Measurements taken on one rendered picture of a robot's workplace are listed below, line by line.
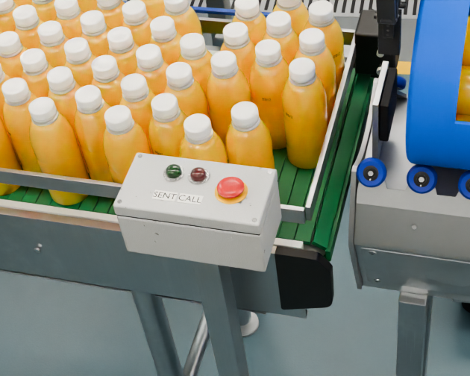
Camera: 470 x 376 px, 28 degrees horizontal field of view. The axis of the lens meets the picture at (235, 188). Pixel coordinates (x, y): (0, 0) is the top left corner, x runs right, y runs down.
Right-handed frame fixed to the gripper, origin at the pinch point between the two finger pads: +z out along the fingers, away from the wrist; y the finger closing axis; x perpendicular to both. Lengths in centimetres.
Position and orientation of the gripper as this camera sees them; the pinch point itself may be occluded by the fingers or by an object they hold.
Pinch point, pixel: (389, 31)
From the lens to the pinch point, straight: 134.0
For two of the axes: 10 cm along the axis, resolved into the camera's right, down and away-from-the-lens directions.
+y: -2.6, 7.3, -6.3
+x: 9.6, 1.2, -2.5
